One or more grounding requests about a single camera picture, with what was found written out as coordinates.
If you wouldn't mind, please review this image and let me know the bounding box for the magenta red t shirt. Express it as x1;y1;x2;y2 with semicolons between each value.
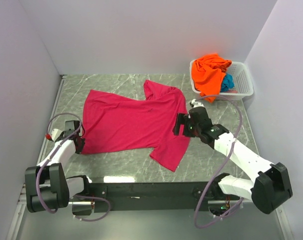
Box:
81;80;190;172

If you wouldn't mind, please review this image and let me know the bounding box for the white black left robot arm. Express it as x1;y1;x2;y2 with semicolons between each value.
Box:
24;120;92;213

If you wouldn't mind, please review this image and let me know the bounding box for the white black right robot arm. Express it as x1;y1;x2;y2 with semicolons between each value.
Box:
173;106;293;214

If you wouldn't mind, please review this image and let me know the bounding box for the dusty pink t shirt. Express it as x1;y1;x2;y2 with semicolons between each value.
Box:
226;89;238;94

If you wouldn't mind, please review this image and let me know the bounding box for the teal blue t shirt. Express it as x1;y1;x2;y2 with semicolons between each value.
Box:
220;73;235;93

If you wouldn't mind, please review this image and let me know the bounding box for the orange t shirt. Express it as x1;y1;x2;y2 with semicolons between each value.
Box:
191;53;232;103

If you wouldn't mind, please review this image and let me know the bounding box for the white plastic laundry basket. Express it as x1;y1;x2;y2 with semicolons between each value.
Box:
189;59;254;101

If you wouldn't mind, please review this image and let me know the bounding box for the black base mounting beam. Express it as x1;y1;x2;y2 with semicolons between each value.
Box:
71;181;241;216

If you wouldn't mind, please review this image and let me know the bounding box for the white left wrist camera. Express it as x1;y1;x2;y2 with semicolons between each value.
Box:
45;128;64;143

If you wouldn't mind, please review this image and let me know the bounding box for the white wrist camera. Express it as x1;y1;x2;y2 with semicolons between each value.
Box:
189;98;206;109
45;128;64;143

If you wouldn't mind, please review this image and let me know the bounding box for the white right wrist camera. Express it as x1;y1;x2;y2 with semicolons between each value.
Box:
189;98;206;109

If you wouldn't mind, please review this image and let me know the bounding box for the aluminium extrusion rail frame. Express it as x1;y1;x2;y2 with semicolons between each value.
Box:
15;74;286;240

